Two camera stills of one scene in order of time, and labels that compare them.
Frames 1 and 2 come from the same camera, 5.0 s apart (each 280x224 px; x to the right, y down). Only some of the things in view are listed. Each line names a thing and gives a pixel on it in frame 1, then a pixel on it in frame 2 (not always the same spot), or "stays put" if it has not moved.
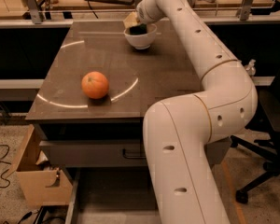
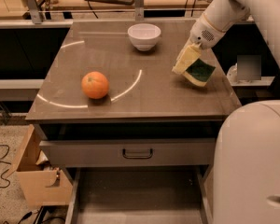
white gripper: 145,12 → 203,35
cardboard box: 36,183 stays put
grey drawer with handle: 97,153 stays put
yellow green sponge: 140,29 → 199,72
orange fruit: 94,85 stays put
